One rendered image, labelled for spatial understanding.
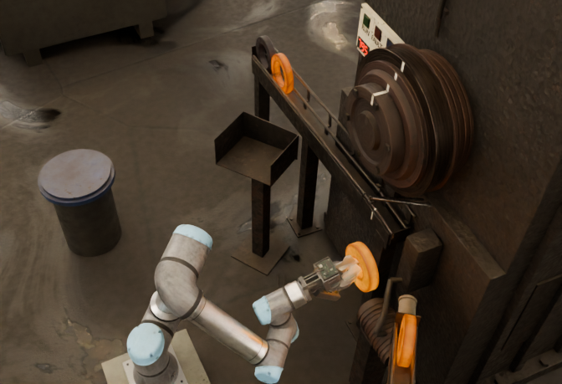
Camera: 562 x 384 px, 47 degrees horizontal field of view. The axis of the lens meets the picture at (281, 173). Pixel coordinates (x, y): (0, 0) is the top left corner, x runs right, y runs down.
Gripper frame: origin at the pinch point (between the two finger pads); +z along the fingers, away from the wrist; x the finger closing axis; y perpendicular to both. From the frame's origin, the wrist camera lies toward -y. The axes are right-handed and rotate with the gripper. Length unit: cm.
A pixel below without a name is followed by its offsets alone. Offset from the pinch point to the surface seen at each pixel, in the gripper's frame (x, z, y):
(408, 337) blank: -24.4, 1.0, -6.6
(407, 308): -12.4, 7.1, -16.7
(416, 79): 21, 34, 41
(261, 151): 79, -8, -25
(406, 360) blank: -28.4, -2.3, -11.0
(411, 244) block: 3.0, 18.3, -10.2
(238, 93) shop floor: 186, 4, -94
